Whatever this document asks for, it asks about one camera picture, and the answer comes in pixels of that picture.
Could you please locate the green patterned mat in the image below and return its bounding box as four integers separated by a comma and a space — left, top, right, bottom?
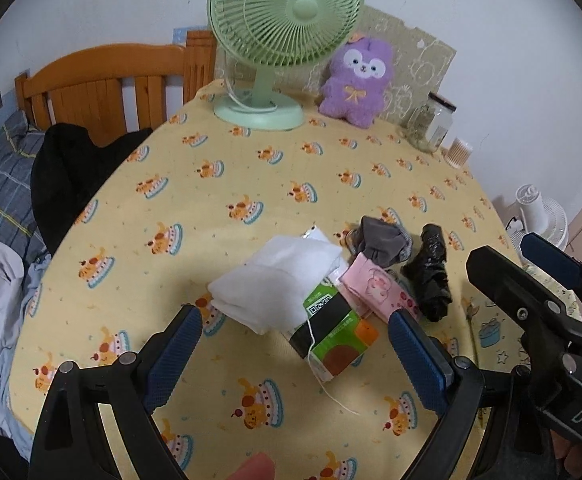
271, 5, 458, 126

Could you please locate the purple plush toy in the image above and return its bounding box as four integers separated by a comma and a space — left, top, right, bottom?
318, 32, 394, 128

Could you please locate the blue plaid bedding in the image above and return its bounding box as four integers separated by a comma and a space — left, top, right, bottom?
0, 110, 46, 271

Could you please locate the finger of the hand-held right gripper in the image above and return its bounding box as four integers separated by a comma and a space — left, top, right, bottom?
520, 231, 582, 328
466, 245, 582, 361

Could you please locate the person's right hand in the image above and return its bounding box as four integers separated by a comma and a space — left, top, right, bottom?
551, 432, 582, 480

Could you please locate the white string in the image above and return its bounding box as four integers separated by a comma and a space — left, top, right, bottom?
305, 317, 362, 416

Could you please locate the yellow cake print tablecloth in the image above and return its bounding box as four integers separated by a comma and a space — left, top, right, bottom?
8, 77, 526, 480

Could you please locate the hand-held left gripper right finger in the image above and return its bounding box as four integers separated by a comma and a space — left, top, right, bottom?
388, 310, 552, 480

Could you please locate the white standing fan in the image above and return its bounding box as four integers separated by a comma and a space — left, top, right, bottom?
491, 185, 572, 251

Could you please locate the glass jar with lid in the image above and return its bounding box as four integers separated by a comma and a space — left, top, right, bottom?
407, 91, 458, 153

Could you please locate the grey drawstring pouch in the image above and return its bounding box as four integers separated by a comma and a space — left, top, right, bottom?
345, 215, 414, 267

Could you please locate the pale cartoon print cloth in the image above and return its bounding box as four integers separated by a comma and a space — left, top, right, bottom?
463, 260, 582, 376

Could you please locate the black clothing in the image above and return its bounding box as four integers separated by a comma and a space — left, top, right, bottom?
31, 122, 154, 256

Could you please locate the cotton swab container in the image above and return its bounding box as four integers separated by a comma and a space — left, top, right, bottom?
445, 136, 473, 168

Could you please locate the black plastic bag roll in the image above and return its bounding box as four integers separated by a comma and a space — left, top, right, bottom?
401, 224, 454, 322

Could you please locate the green and black tissue packet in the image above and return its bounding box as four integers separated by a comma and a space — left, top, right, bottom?
288, 282, 380, 381

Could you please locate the wooden bed headboard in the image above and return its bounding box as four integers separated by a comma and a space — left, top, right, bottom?
15, 30, 218, 133

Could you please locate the white folded cloth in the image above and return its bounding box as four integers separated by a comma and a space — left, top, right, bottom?
207, 225, 349, 336

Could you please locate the green desk fan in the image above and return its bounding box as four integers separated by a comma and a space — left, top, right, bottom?
207, 0, 364, 132

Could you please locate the pink tissue packet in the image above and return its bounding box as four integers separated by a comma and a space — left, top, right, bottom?
340, 252, 422, 322

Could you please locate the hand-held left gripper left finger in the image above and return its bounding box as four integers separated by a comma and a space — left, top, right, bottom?
28, 304, 204, 480

